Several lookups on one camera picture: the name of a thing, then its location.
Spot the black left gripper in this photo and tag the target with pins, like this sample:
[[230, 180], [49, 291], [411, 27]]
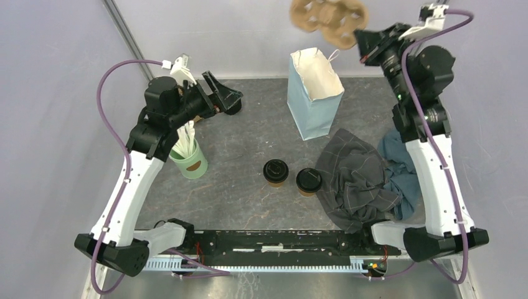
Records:
[[224, 97]]

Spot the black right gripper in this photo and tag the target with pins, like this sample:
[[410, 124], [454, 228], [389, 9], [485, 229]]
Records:
[[374, 44]]

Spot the single brown pulp carrier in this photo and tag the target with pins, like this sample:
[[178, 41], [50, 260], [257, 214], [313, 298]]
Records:
[[335, 20]]

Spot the light blue paper bag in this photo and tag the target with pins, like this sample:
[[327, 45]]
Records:
[[314, 91]]

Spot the black plastic cup lid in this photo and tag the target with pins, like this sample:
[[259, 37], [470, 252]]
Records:
[[309, 179]]

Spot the brown paper coffee cup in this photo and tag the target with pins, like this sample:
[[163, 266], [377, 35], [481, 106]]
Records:
[[305, 193]]

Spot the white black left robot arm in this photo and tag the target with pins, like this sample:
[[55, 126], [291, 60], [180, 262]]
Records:
[[112, 241]]

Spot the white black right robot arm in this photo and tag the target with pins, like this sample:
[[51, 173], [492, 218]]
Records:
[[422, 122]]

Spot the stack of black lids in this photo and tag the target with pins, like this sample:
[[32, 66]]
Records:
[[234, 109]]

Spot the white stir sticks bundle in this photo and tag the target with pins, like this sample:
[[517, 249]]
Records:
[[185, 144]]

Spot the green cup holder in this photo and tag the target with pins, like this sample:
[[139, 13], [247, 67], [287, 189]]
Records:
[[192, 167]]

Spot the dark grey checked cloth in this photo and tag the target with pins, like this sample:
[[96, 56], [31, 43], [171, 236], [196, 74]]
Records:
[[353, 179]]

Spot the teal blue cloth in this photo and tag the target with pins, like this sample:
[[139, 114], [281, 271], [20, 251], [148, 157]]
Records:
[[401, 173]]

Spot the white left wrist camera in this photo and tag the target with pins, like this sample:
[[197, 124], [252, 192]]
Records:
[[179, 70]]

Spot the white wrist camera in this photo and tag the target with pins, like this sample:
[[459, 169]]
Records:
[[179, 70], [431, 20]]

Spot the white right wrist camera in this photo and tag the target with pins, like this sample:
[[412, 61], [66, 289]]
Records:
[[431, 20]]

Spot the white slotted cable duct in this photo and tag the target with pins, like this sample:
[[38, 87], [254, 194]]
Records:
[[174, 263]]

